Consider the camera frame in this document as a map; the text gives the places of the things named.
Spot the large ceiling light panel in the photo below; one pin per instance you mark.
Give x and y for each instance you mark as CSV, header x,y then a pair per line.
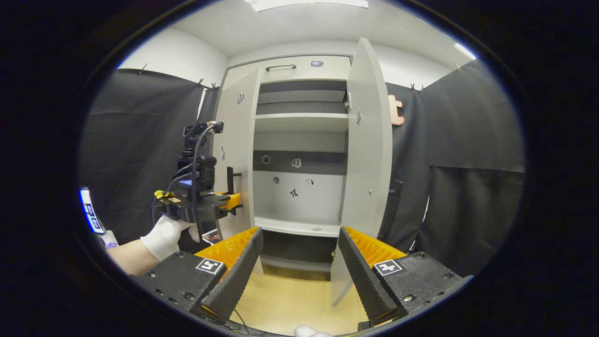
x,y
304,3

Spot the white purple object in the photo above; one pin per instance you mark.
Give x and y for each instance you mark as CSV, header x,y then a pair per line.
x,y
108,238

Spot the lit screen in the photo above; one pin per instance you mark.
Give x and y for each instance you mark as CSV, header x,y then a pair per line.
x,y
91,210

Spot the grey cabinet drawer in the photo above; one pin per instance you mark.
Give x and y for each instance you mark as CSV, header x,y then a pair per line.
x,y
304,72

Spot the small ceiling light panel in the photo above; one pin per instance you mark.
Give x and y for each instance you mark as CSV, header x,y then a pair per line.
x,y
464,51

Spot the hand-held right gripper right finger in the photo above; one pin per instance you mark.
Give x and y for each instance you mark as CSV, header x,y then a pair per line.
x,y
362,276

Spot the grey shoe cabinet door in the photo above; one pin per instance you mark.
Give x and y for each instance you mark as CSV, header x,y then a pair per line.
x,y
367,164
238,135

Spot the white cabinet shelf board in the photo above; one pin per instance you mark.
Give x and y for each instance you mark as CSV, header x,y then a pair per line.
x,y
299,228
299,122

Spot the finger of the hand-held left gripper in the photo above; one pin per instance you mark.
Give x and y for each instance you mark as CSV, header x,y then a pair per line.
x,y
231,200

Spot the grey double-door shoe cabinet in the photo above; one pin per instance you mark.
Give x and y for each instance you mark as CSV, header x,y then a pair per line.
x,y
299,196

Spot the black backdrop cloth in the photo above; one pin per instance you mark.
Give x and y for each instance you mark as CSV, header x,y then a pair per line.
x,y
135,140

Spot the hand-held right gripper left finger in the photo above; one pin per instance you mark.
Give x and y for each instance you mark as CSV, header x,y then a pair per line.
x,y
238,271

